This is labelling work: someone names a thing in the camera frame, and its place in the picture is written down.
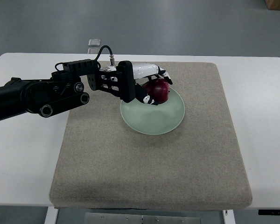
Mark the clear floor plate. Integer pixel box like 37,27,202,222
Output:
87,48,100,54
88,39,101,47

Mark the light green plate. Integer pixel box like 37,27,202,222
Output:
120,88,185,135

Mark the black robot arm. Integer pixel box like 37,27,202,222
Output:
0,45,114,121

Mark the cardboard box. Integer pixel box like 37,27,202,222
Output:
265,0,280,11

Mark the beige fabric mat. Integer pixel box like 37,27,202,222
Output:
49,62,252,211

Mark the black table control panel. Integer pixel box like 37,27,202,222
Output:
258,210,280,216

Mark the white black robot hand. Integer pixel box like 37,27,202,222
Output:
116,61,172,105

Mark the clear floor plate lower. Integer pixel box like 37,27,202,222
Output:
87,48,100,54

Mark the clear floor plate upper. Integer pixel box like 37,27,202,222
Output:
88,39,101,47

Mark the dark red apple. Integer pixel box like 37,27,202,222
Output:
142,78,170,104

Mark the metal table frame bar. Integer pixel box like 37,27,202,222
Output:
84,212,201,224

